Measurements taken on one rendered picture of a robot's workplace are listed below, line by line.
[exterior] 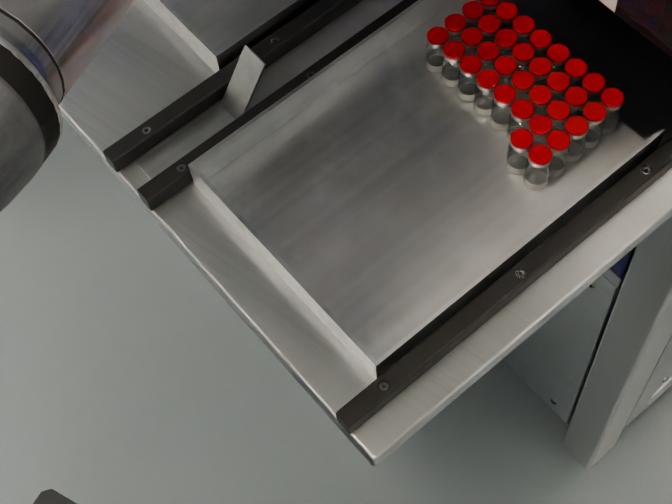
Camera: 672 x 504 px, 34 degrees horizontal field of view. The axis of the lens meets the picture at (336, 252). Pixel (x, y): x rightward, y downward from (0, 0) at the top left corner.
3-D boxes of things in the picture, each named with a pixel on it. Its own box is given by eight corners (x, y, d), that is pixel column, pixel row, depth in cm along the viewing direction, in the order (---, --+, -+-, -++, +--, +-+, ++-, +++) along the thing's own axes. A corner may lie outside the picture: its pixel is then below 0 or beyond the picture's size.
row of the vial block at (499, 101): (437, 51, 109) (438, 21, 105) (570, 167, 102) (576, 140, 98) (421, 64, 108) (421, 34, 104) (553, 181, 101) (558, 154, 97)
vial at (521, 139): (518, 151, 103) (522, 123, 99) (535, 166, 102) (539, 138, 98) (500, 164, 103) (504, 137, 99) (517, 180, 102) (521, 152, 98)
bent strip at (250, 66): (254, 81, 109) (246, 43, 104) (273, 100, 108) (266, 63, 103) (137, 164, 105) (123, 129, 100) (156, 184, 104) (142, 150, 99)
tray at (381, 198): (463, -10, 113) (464, -33, 110) (657, 152, 102) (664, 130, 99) (194, 184, 104) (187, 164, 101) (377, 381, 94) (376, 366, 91)
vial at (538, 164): (535, 166, 102) (540, 138, 98) (552, 181, 101) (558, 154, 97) (518, 180, 102) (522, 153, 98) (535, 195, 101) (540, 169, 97)
